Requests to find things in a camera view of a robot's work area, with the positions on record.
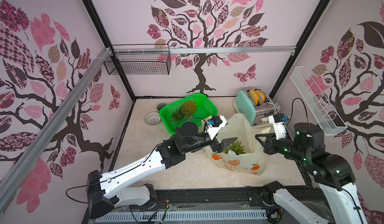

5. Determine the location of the orange bread slice in toaster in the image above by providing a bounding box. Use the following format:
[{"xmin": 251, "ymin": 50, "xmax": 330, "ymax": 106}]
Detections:
[{"xmin": 256, "ymin": 89, "xmax": 267, "ymax": 103}]

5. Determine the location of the white slotted cable duct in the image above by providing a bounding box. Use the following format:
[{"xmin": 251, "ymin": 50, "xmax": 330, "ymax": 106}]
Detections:
[{"xmin": 94, "ymin": 210, "xmax": 267, "ymax": 224}]

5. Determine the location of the yellow bread slice in toaster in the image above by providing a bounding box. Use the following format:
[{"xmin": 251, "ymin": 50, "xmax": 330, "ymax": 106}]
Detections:
[{"xmin": 249, "ymin": 90, "xmax": 259, "ymax": 106}]

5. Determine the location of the black wire wall basket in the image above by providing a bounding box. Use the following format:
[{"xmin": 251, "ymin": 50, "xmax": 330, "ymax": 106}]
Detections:
[{"xmin": 104, "ymin": 43, "xmax": 172, "ymax": 75}]

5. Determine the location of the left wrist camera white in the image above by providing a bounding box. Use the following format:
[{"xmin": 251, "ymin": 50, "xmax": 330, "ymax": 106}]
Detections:
[{"xmin": 206, "ymin": 115, "xmax": 228, "ymax": 140}]

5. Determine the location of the small pineapple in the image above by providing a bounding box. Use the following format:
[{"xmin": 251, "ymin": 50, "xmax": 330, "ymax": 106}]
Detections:
[{"xmin": 225, "ymin": 141, "xmax": 246, "ymax": 156}]

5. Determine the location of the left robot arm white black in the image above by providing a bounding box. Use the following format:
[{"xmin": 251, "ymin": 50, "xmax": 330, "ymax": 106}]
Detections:
[{"xmin": 84, "ymin": 116, "xmax": 237, "ymax": 219}]

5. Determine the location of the white wire wall shelf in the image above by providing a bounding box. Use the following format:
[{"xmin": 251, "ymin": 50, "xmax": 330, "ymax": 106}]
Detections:
[{"xmin": 290, "ymin": 66, "xmax": 348, "ymax": 136}]

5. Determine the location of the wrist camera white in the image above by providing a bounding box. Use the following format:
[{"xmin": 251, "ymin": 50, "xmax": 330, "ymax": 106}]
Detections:
[
  {"xmin": 268, "ymin": 113, "xmax": 289, "ymax": 140},
  {"xmin": 206, "ymin": 115, "xmax": 228, "ymax": 140}
]

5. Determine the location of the yellow plastic bag orange print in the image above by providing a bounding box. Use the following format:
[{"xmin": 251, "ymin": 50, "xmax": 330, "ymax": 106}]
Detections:
[{"xmin": 205, "ymin": 114, "xmax": 271, "ymax": 176}]

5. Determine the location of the green plastic basket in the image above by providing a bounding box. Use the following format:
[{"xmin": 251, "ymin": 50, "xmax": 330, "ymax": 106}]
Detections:
[{"xmin": 159, "ymin": 93, "xmax": 218, "ymax": 134}]

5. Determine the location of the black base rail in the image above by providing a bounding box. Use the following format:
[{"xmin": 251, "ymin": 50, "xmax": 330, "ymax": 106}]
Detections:
[{"xmin": 80, "ymin": 185, "xmax": 334, "ymax": 224}]

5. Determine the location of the white toaster power cable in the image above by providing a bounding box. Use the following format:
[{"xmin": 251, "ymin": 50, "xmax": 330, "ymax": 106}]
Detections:
[{"xmin": 263, "ymin": 94, "xmax": 282, "ymax": 119}]

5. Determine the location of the mint green toaster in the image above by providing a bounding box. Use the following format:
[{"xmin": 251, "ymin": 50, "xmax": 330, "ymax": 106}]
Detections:
[{"xmin": 233, "ymin": 88, "xmax": 280, "ymax": 126}]

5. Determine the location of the white sink strainer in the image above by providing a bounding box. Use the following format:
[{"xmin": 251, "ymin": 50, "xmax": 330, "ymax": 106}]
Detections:
[{"xmin": 145, "ymin": 112, "xmax": 161, "ymax": 126}]

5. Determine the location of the small green bowl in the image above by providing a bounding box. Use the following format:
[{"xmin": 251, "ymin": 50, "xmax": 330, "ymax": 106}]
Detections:
[{"xmin": 157, "ymin": 103, "xmax": 166, "ymax": 112}]

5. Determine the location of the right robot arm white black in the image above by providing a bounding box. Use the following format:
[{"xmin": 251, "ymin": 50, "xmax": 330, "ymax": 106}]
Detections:
[{"xmin": 255, "ymin": 123, "xmax": 367, "ymax": 224}]

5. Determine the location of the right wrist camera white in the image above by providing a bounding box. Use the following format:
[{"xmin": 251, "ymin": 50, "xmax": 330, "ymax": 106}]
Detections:
[{"xmin": 268, "ymin": 113, "xmax": 289, "ymax": 140}]

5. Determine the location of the large pineapple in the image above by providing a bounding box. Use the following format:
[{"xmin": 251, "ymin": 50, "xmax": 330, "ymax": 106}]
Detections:
[{"xmin": 171, "ymin": 101, "xmax": 198, "ymax": 123}]

